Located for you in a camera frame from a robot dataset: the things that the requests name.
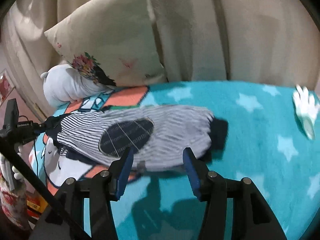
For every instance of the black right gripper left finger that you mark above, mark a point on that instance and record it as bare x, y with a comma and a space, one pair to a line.
82, 209

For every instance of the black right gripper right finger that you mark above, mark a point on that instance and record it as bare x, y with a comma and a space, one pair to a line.
252, 216

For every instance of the striped grey pants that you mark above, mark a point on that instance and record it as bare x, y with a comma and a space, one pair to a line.
157, 134

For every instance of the grey plush toy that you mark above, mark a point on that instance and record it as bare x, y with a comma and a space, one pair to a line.
63, 84

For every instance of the white glove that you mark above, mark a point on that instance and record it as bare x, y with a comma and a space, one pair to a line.
307, 110

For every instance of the beige floral cushion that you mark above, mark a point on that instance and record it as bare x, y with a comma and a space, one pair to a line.
110, 42

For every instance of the beige curtain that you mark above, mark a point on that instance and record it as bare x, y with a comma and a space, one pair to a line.
262, 41

